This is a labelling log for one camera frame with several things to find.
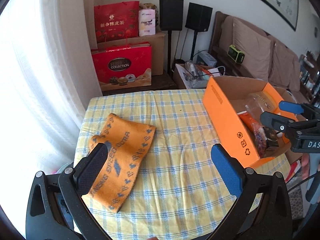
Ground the clear jar yellow lid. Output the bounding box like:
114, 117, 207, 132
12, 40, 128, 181
245, 91, 277, 120

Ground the small black box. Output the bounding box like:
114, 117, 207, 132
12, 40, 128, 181
263, 126, 279, 151

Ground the bag of colourful rubber bands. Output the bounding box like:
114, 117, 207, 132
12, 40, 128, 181
252, 123, 267, 158

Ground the orange sunscreen tube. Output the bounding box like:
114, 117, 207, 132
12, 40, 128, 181
238, 111, 259, 132

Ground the orange patterned scarf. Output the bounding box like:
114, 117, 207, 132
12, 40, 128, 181
82, 113, 156, 213

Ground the brown sofa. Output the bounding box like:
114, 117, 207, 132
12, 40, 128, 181
208, 11, 308, 103

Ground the yellow checked tablecloth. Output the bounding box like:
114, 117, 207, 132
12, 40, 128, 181
73, 88, 288, 240

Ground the orange cardboard box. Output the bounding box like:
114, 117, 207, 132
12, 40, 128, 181
202, 76, 308, 169

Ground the green black radio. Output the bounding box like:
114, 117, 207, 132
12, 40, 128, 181
227, 44, 245, 64

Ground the box of cluttered items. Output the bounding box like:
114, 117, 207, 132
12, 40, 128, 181
173, 50, 226, 89

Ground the white curtain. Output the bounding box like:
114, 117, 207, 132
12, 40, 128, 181
0, 0, 103, 176

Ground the red chocolate gift bag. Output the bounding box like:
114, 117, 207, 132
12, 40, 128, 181
92, 42, 152, 92

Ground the right black speaker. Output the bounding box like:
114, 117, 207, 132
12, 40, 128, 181
185, 2, 213, 60

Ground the black speaker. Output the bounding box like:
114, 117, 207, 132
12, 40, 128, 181
185, 2, 213, 60
159, 0, 184, 77

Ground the left black speaker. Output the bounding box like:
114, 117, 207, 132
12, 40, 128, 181
159, 0, 184, 77

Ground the red tea gift bag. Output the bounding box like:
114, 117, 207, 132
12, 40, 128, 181
94, 1, 139, 43

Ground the white tissue pack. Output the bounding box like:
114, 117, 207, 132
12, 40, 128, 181
138, 8, 156, 37

